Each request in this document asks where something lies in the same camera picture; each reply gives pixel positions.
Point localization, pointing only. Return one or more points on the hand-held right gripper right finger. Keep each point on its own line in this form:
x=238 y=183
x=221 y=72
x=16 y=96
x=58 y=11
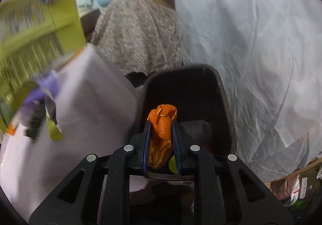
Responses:
x=177 y=147

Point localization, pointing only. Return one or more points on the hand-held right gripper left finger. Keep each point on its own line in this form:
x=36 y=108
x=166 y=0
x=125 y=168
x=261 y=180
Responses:
x=146 y=144

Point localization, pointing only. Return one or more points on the orange peel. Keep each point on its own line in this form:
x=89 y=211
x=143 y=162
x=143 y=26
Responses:
x=161 y=129

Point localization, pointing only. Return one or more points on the black trash bin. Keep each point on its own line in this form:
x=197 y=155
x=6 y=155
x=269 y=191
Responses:
x=186 y=89

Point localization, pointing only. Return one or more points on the small yellow-green wrapper strip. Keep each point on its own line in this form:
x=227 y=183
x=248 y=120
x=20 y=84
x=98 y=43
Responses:
x=53 y=129

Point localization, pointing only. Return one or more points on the large yellow-green snack packet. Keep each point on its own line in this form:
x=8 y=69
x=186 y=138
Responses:
x=37 y=33

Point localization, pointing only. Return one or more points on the yellow-green round object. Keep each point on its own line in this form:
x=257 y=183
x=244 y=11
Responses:
x=173 y=164

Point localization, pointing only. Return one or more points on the floral cloth cover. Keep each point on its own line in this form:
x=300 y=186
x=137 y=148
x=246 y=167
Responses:
x=138 y=36

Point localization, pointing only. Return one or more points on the cardboard box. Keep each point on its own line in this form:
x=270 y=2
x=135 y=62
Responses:
x=284 y=182

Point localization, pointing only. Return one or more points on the white plastic sheet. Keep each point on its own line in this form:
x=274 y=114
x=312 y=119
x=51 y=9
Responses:
x=239 y=51

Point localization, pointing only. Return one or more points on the white plastic bag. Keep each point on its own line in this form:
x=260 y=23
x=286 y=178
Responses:
x=298 y=189

